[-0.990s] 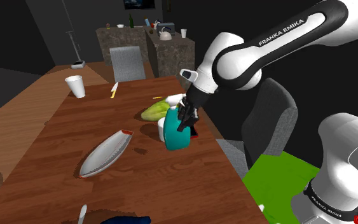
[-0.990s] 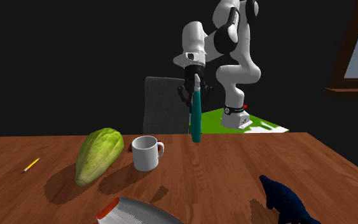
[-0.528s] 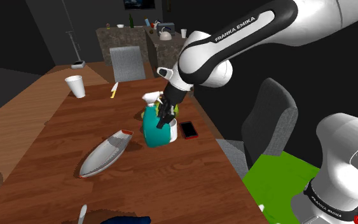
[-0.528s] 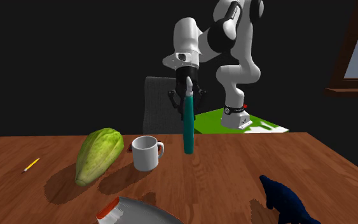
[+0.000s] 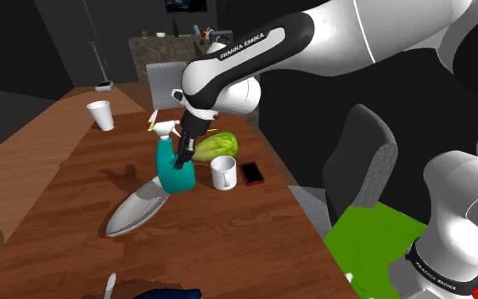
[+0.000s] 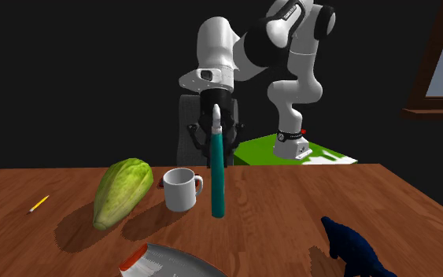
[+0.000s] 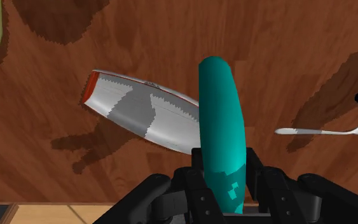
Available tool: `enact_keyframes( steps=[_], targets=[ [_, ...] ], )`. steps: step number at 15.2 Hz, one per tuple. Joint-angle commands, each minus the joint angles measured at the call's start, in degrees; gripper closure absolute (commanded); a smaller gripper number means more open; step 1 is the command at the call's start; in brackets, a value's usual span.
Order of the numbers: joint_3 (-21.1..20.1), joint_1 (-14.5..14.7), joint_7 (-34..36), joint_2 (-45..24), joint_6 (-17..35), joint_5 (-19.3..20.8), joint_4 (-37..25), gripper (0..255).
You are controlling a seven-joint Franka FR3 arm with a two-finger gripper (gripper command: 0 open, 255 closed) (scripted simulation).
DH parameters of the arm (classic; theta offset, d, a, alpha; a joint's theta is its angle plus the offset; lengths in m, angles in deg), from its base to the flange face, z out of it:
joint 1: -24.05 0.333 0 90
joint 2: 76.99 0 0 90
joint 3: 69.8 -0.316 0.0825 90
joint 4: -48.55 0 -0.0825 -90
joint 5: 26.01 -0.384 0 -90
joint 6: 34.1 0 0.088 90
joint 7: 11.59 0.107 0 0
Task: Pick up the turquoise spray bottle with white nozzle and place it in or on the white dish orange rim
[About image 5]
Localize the floor stand white base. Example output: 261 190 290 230
82 0 115 93

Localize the white paper cup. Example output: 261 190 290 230
86 99 115 133

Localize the black phone red case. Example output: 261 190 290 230
239 161 266 188

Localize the silver garden trowel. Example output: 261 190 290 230
104 175 171 239

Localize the brown wooden table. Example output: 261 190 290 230
0 106 361 299

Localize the dark blue object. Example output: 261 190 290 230
132 288 203 299

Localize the stone counter with small items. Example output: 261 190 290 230
127 18 235 89

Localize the green cabbage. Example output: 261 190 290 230
191 131 240 164

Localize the dark wall picture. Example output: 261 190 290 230
164 0 209 14

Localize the light grey chair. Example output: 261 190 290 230
146 61 188 111

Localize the green robot stand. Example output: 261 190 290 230
323 200 478 299

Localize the white mug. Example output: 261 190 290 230
210 155 239 192

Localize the white knife yellow handle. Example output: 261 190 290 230
147 109 160 133

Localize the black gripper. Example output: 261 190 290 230
173 110 217 171

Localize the white slender object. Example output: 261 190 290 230
103 272 118 299

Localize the dark grey chair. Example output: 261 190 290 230
287 103 399 241

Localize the teal spray bottle white head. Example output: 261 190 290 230
149 119 197 195

